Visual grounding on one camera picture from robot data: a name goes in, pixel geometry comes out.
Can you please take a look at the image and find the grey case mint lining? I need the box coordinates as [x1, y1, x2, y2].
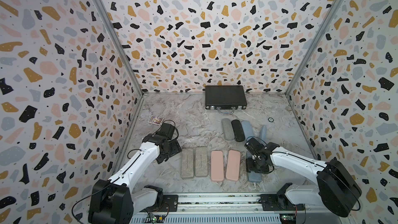
[246, 152, 262, 183]

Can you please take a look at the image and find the blue case with pink glasses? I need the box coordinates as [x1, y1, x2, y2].
[241, 120, 255, 142]

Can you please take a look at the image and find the black case beige lining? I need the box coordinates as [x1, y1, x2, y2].
[231, 119, 245, 142]

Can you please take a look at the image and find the mint green glasses case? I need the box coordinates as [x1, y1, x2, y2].
[194, 147, 208, 177]

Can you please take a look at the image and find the beige case with brown glasses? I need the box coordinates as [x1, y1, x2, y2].
[221, 118, 235, 141]

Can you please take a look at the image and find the pink glasses case grey lining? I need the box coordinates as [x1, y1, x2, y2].
[210, 150, 224, 182]

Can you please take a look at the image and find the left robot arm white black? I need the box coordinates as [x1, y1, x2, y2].
[88, 134, 182, 224]

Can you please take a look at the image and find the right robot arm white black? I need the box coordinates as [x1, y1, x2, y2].
[245, 136, 362, 217]

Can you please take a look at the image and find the playing card box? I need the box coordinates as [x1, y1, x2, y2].
[148, 115, 164, 126]

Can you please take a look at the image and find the black ribbed briefcase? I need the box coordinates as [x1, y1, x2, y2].
[205, 86, 247, 110]

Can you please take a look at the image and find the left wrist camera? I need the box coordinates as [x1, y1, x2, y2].
[155, 120, 179, 141]

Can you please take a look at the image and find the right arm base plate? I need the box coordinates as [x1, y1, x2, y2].
[258, 194, 305, 211]

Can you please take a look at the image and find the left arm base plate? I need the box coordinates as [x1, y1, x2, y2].
[142, 195, 179, 213]

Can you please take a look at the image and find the aluminium front rail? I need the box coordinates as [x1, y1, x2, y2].
[131, 192, 355, 224]

